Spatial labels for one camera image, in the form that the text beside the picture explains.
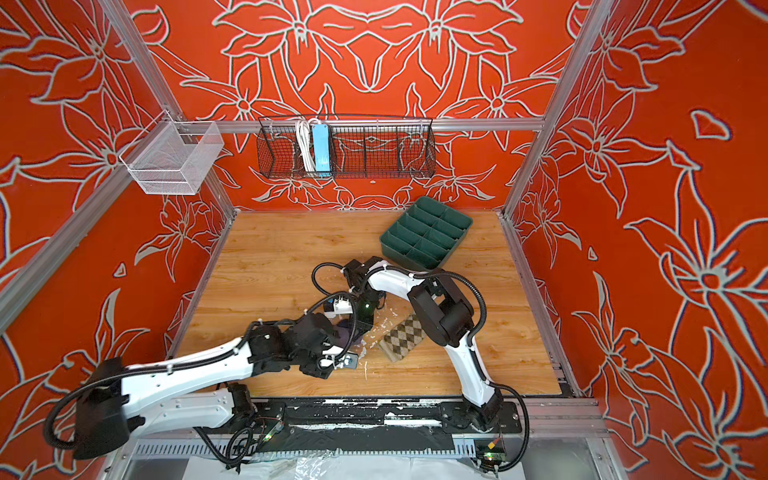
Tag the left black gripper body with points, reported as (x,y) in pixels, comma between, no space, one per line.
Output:
(318,354)

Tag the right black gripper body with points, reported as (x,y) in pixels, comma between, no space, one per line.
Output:
(364,307)

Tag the brown argyle sock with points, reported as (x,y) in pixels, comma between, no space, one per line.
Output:
(402,339)

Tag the green divided organizer tray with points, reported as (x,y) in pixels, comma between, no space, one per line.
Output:
(425,236)

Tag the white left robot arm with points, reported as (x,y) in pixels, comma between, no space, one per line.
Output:
(100,415)

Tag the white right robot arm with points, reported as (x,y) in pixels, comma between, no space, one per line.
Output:
(451,312)

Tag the blue box in basket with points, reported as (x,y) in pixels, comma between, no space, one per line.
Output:
(321,143)

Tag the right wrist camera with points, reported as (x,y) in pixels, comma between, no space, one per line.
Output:
(337,307)

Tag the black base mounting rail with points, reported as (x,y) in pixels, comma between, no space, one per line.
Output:
(369,426)

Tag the black wire wall basket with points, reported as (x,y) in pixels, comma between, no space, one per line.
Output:
(374,147)

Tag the clear plastic wall bin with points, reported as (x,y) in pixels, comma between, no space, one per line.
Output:
(169,157)

